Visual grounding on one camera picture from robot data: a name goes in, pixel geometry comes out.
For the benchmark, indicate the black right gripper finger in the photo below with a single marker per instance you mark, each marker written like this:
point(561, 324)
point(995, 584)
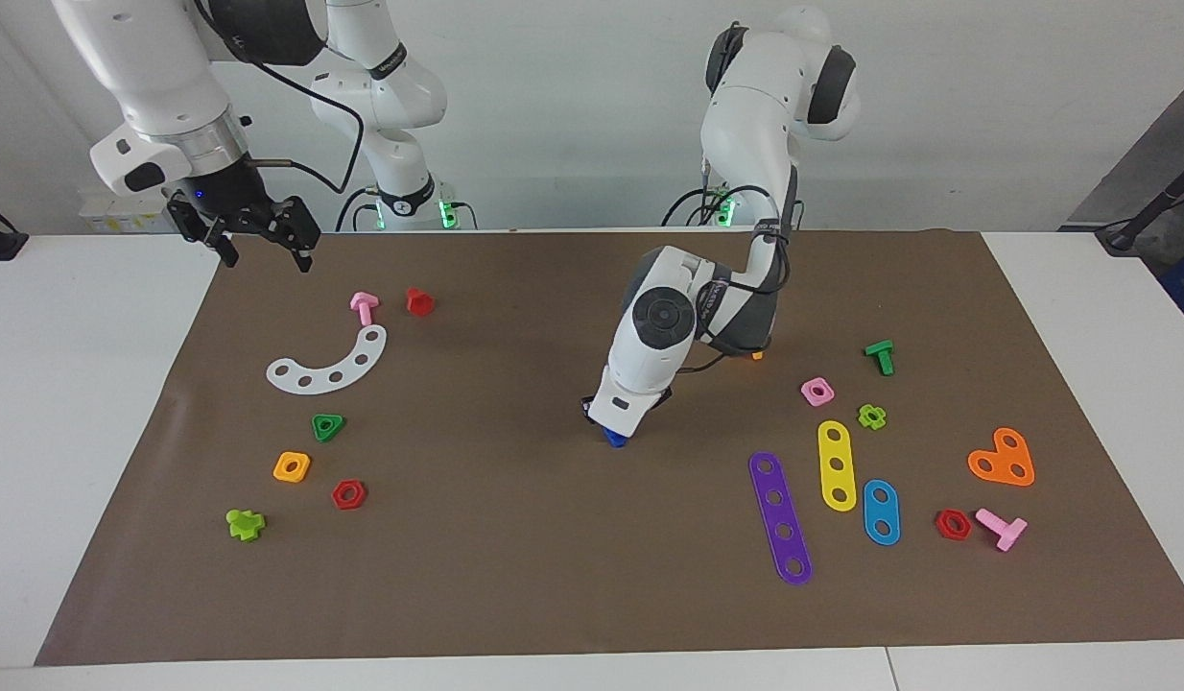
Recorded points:
point(228, 248)
point(304, 256)

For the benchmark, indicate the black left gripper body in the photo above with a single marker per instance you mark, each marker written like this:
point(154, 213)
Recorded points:
point(663, 398)

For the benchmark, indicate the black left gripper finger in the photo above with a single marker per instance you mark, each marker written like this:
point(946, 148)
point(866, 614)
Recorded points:
point(587, 406)

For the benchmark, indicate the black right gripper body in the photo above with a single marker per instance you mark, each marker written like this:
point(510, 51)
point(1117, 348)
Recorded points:
point(229, 195)

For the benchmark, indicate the blue plastic screw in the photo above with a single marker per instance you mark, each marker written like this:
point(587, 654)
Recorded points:
point(617, 443)

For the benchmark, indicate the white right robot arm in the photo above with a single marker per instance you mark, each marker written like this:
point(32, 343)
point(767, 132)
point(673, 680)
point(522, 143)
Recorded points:
point(151, 67)

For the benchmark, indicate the pink plastic screw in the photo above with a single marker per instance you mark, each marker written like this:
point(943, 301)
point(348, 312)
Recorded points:
point(365, 307)
point(1003, 527)

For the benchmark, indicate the red plastic screw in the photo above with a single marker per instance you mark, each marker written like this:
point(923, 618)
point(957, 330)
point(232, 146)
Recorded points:
point(419, 302)

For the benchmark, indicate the pink square plastic nut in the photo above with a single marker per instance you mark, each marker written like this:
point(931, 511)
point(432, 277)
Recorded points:
point(807, 395)

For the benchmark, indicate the green triangle plastic nut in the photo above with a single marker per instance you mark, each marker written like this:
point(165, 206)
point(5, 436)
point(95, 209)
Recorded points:
point(338, 419)

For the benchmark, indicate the lime flower plastic nut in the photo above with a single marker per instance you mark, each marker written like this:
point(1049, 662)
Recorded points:
point(864, 420)

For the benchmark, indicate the orange square plastic nut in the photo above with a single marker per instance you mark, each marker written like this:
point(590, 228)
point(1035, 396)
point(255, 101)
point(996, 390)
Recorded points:
point(279, 472)

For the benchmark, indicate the green plastic screw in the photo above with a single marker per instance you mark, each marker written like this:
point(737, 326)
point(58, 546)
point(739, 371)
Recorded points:
point(881, 357)

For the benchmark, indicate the red hexagon plastic nut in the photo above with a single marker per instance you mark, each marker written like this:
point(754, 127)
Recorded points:
point(337, 499)
point(941, 530)

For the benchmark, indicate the lime cross-head plastic screw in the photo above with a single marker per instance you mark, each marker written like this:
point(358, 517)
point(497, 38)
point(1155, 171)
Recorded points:
point(246, 525)

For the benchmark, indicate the white box stack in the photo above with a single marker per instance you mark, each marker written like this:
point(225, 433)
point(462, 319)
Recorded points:
point(112, 219)

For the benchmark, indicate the white curved five-hole plate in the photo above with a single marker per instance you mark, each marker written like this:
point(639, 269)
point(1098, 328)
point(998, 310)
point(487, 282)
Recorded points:
point(320, 382)

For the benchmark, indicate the brown table mat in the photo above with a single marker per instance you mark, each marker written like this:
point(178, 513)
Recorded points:
point(554, 537)

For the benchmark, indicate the purple four-hole strip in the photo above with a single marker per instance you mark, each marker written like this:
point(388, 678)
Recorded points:
point(779, 515)

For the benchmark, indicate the yellow three-hole strip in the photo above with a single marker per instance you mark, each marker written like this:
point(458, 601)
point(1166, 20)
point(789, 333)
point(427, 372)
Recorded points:
point(838, 448)

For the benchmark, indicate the blue two-hole strip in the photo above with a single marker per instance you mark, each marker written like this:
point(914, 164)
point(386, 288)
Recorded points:
point(881, 512)

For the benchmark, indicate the orange heart three-hole plate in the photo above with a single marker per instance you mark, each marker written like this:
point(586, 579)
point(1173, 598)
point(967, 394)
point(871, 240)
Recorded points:
point(1003, 458)

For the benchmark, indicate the black stand with tube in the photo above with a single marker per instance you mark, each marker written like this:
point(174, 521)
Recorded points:
point(1122, 238)

